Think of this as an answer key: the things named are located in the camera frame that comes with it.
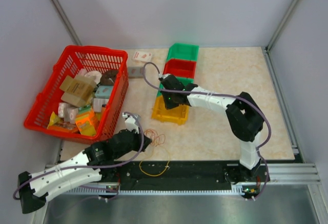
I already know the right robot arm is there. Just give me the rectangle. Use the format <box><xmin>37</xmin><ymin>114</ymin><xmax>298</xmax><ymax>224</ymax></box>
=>
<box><xmin>159</xmin><ymin>74</ymin><xmax>264</xmax><ymax>181</ymax></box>

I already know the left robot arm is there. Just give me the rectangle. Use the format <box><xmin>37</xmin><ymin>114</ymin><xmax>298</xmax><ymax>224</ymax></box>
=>
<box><xmin>13</xmin><ymin>129</ymin><xmax>152</xmax><ymax>214</ymax></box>

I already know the yellow plastic bin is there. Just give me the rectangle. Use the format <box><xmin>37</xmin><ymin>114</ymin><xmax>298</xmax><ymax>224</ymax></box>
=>
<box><xmin>151</xmin><ymin>95</ymin><xmax>189</xmax><ymax>125</ymax></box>

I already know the near green plastic bin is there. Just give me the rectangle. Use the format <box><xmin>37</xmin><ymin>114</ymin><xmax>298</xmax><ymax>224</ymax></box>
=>
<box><xmin>157</xmin><ymin>76</ymin><xmax>194</xmax><ymax>97</ymax></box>

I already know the green plastic bin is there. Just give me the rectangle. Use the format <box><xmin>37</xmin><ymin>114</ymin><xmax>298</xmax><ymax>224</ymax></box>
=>
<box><xmin>157</xmin><ymin>76</ymin><xmax>194</xmax><ymax>97</ymax></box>
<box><xmin>166</xmin><ymin>43</ymin><xmax>199</xmax><ymax>62</ymax></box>

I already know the red plastic bin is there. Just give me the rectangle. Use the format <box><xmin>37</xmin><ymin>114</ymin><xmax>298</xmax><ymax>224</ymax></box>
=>
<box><xmin>163</xmin><ymin>58</ymin><xmax>196</xmax><ymax>79</ymax></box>

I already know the grey snack packet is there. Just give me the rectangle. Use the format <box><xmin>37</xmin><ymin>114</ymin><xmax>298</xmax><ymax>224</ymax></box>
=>
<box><xmin>127</xmin><ymin>66</ymin><xmax>143</xmax><ymax>79</ymax></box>

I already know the far green plastic bin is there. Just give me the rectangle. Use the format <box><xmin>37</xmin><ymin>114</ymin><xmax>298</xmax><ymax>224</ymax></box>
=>
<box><xmin>166</xmin><ymin>43</ymin><xmax>199</xmax><ymax>62</ymax></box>

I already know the orange juice carton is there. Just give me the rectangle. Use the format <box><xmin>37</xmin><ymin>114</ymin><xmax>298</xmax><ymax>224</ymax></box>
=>
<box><xmin>75</xmin><ymin>109</ymin><xmax>99</xmax><ymax>136</ymax></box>

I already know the white red snack packet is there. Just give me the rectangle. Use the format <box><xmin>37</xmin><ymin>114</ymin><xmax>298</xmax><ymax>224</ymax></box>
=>
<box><xmin>132</xmin><ymin>50</ymin><xmax>153</xmax><ymax>64</ymax></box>

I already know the teal snack box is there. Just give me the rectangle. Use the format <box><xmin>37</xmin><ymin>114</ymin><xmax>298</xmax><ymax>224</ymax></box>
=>
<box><xmin>95</xmin><ymin>86</ymin><xmax>113</xmax><ymax>99</ymax></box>

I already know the chocolate donut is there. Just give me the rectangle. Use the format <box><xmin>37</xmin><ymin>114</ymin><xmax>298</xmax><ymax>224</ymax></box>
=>
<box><xmin>100</xmin><ymin>69</ymin><xmax>118</xmax><ymax>86</ymax></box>

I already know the red plastic basket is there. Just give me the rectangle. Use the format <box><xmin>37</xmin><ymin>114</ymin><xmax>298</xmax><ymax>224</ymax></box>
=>
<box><xmin>24</xmin><ymin>45</ymin><xmax>129</xmax><ymax>145</ymax></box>

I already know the brown cardboard box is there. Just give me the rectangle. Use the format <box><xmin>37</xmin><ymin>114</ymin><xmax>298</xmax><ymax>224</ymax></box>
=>
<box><xmin>59</xmin><ymin>75</ymin><xmax>96</xmax><ymax>107</ymax></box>

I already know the yellow snack bag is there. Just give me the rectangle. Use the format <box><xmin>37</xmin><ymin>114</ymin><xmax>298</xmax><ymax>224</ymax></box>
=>
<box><xmin>47</xmin><ymin>111</ymin><xmax>62</xmax><ymax>129</ymax></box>

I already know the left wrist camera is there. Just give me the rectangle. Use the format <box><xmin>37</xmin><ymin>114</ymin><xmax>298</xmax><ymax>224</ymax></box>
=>
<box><xmin>122</xmin><ymin>112</ymin><xmax>140</xmax><ymax>134</ymax></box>

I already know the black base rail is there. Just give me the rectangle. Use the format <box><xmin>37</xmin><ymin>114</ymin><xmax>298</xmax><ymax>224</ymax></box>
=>
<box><xmin>84</xmin><ymin>159</ymin><xmax>259</xmax><ymax>191</ymax></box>

